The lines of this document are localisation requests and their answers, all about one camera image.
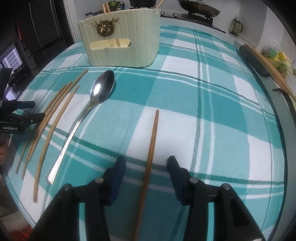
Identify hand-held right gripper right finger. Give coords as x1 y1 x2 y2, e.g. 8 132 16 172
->
167 156 265 241

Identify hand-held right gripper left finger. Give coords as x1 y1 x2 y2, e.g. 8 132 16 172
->
32 156 126 241

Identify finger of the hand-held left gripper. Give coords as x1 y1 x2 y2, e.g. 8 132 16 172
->
11 112 46 126
9 100 36 110

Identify stainless steel spoon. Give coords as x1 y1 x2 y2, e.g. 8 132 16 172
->
47 70 115 184

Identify cream utensil holder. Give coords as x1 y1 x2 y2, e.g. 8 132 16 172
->
77 8 160 68

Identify teal checkered tablecloth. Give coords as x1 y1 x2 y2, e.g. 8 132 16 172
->
6 23 286 241

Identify dark grey refrigerator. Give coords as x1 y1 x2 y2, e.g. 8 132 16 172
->
16 0 75 67

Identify row of spice jars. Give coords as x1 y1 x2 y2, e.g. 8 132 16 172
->
85 10 103 19

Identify dark grey mat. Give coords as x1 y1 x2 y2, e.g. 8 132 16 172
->
239 45 270 77

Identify wooden cutting board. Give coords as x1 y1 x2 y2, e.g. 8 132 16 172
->
244 44 296 102

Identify black clay pot red lid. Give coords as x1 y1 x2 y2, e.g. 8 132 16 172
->
129 0 155 8

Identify plastic bag of yellow cloths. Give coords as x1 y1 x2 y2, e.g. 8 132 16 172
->
264 45 293 75

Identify black gas cooktop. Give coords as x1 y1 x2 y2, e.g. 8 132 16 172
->
159 10 226 33

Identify green glass jug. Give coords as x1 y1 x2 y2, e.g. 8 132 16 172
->
230 18 243 36

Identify black wok with lid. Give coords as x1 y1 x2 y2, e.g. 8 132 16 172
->
178 0 221 18

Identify black pan handle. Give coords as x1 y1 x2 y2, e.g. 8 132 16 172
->
272 88 296 108

